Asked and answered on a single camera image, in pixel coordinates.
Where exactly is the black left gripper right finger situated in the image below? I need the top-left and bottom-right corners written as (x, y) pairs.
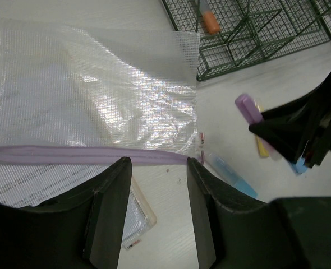
top-left (187, 158), bottom-right (275, 268)

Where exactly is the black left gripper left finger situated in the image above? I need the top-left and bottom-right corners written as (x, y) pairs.
top-left (83, 157), bottom-right (132, 268)

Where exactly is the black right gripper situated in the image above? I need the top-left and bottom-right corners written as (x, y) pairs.
top-left (249, 72), bottom-right (331, 168)

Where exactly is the blue correction tape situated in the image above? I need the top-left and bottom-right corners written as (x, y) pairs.
top-left (289, 157), bottom-right (308, 175)

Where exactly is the yellow highlighter pen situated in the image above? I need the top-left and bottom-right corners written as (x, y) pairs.
top-left (255, 102), bottom-right (269, 158)

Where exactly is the purple highlighter pen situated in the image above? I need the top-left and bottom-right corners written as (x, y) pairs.
top-left (235, 94), bottom-right (282, 161)

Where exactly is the blue highlighter pen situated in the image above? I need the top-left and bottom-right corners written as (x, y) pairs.
top-left (205, 153), bottom-right (258, 198)

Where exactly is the orange highlighter pen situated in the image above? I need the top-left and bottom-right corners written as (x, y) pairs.
top-left (195, 0), bottom-right (220, 34)

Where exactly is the clear mesh pouch purple zipper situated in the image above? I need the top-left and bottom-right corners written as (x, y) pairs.
top-left (0, 19), bottom-right (200, 165)

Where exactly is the green wire desk organizer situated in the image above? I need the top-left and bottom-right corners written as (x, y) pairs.
top-left (162, 1), bottom-right (331, 81)

